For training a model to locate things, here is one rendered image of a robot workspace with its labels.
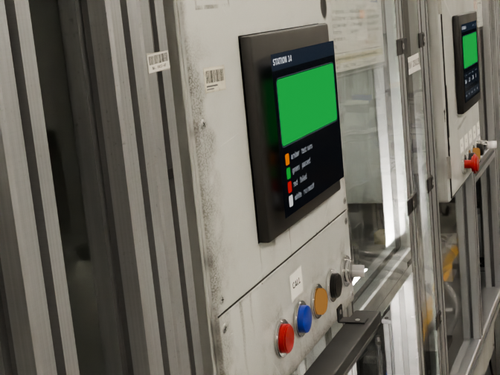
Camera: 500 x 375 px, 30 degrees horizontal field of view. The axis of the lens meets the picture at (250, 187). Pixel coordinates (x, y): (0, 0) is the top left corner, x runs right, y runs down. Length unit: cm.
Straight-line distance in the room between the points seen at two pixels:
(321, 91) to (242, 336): 30
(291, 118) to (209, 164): 16
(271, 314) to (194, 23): 31
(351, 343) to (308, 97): 29
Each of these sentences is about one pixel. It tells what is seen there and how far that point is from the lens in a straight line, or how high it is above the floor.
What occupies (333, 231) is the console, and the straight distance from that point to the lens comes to 114.
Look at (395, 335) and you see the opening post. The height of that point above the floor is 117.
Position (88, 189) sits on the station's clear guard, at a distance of 69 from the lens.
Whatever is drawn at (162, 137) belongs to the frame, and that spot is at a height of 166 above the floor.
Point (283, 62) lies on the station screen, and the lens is 92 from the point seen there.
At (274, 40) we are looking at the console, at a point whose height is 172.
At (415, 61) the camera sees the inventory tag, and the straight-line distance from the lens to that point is 168.
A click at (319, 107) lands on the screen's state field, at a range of 103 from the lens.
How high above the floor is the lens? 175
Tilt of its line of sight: 11 degrees down
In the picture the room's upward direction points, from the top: 6 degrees counter-clockwise
